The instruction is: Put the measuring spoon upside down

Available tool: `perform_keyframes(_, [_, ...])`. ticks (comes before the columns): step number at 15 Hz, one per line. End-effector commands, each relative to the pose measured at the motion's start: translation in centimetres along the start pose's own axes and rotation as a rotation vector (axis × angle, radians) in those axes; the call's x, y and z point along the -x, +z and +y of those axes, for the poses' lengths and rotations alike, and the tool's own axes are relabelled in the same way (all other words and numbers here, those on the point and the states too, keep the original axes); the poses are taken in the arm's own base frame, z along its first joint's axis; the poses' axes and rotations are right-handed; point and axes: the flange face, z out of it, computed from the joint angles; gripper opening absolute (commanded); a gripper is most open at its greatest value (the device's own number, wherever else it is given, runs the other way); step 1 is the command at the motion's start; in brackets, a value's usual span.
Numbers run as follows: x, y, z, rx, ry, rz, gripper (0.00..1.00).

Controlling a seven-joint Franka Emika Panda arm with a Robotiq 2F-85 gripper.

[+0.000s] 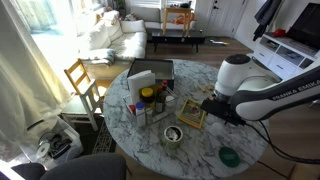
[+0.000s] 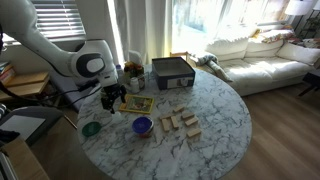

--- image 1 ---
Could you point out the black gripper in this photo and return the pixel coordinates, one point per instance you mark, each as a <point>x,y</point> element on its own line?
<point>222,108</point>

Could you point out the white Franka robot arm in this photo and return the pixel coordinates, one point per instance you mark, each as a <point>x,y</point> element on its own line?
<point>240,73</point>

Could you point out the yellow dog chapter book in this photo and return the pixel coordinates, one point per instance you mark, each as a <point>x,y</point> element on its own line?
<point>191,114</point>

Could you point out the green plastic lid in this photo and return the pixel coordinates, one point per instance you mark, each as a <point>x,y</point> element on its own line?
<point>229,157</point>

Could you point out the open green nut can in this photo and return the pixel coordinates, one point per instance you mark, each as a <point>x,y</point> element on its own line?
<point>172,136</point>

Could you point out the clear condiment caddy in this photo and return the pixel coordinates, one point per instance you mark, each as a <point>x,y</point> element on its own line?
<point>161,116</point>

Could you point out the dark bottle with red cap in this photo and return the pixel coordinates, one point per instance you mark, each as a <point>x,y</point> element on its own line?
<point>159,101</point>

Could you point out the slim bottle with red cap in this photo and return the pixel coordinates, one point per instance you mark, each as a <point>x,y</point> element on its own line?
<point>164,85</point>

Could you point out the small clear shaker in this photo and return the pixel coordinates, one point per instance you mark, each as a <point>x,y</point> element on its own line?
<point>149,115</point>

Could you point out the white TV stand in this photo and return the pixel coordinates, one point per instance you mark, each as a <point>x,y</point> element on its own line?
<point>276,63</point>

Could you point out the jar with yellow lid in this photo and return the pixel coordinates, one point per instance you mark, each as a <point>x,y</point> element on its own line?
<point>147,95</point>

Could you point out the white bottle with blue cap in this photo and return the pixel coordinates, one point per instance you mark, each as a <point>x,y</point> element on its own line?
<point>140,115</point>

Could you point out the navy blue open box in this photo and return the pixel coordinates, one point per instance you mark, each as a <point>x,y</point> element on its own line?
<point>150,65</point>

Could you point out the white napkin pack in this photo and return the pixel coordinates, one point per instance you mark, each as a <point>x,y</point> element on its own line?
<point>140,83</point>

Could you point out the black coffee table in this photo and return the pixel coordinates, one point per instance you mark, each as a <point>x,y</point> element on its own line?
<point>176,36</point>

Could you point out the small jar with red cap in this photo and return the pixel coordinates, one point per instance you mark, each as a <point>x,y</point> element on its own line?
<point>132,109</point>

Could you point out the white door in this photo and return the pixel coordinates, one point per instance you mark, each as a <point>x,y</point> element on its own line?
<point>220,16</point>

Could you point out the small red object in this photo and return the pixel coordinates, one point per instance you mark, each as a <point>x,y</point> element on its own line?
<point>279,32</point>

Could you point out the orange bag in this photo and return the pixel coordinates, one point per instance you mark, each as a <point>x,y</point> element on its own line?
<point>182,19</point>

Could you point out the dark hanging jacket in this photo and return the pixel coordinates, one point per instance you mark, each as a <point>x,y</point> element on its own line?
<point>266,15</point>

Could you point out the tall wooden side table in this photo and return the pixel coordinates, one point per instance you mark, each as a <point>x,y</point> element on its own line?
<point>176,11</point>

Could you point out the white sofa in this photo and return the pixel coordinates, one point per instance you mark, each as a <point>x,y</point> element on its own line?
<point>126,43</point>

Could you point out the black television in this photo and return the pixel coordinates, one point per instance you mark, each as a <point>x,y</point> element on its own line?
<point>306,26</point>

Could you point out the white sofa cushion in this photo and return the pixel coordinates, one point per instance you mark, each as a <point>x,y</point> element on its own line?
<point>133,26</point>
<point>111,20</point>

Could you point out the patterned dark rug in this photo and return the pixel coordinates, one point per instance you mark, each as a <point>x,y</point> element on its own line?
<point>100,140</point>

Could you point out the patterned throw pillow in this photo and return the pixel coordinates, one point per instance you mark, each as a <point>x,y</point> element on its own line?
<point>131,16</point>

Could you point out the white wooden chair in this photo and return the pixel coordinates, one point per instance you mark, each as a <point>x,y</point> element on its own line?
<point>85,106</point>

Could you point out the grey throw blanket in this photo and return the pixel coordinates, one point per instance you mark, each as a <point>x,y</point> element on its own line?
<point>96,55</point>

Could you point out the white fluffy pillow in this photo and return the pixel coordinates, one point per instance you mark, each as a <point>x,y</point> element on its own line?
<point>98,35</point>

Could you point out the dark grey chair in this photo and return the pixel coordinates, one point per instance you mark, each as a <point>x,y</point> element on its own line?
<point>83,166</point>

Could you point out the light wooden chair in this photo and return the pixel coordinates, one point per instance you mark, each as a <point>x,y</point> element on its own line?
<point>78,75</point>

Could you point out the green house plant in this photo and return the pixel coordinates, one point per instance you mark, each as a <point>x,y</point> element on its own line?
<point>119,5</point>

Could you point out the clear storage bin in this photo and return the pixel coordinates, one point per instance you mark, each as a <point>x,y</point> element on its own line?
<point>56,146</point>

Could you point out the white curtain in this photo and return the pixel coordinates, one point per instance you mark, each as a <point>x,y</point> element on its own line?
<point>23,93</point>

